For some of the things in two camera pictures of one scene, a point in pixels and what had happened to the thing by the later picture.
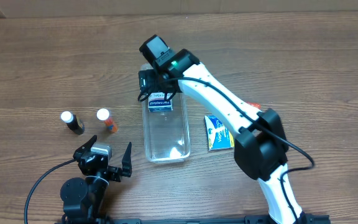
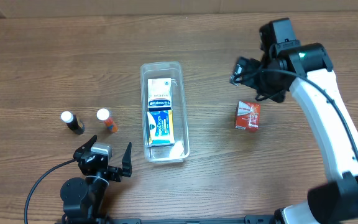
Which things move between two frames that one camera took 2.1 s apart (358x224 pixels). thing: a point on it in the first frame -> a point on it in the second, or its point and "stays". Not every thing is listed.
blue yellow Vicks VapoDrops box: x=219 y=136 -> x=160 y=126
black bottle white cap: x=73 y=122 stays
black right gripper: x=148 y=83 -> x=260 y=82
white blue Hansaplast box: x=156 y=102 stays
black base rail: x=252 y=219 stays
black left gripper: x=103 y=165 stays
